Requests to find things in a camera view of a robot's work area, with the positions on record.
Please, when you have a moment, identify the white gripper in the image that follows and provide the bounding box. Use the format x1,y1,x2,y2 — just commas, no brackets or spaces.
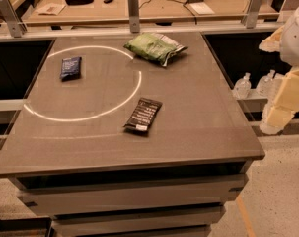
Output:
259,7,299,135

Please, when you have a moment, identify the black rxbar chocolate bar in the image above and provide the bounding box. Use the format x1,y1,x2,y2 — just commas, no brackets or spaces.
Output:
124,98,162,132

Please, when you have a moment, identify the green jalapeno chip bag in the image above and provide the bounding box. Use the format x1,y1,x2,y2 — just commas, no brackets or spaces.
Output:
123,33,187,67

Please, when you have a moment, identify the clear bottle right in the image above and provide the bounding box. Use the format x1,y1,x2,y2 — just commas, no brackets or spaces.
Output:
256,70,275,97

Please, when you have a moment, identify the clear bottle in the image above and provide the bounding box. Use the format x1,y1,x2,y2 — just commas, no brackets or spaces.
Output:
256,70,275,97
233,73,251,99

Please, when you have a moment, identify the clear bottle left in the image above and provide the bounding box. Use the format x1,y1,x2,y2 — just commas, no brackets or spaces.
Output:
233,73,251,99

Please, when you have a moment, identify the white paper sheet right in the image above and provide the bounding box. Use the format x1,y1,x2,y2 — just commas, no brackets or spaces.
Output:
190,2,214,15

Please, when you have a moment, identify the white paper sheet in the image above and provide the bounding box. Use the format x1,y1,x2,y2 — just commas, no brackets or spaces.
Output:
190,2,214,15
37,3,65,16

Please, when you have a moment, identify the grey table drawer base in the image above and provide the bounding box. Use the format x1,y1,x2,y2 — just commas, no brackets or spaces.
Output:
13,162,248,237

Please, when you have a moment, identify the dark blue snack packet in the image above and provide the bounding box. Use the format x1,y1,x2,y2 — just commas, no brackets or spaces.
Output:
60,56,82,81

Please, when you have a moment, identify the black object on desk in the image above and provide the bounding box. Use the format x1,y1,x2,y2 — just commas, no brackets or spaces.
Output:
65,0,94,6

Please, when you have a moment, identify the white paper sheet left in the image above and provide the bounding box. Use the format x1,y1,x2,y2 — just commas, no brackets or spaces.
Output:
37,3,65,16

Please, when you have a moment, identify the right metal bracket post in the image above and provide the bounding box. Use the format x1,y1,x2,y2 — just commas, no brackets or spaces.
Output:
242,0,262,29

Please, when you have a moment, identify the metal bracket post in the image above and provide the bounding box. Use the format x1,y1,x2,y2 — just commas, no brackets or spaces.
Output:
242,0,262,29
0,0,27,38
127,0,140,33

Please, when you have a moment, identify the middle metal bracket post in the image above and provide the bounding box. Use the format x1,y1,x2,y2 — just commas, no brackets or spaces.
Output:
127,0,140,33

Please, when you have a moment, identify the left metal bracket post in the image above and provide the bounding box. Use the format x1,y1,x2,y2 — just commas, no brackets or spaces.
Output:
0,0,27,38

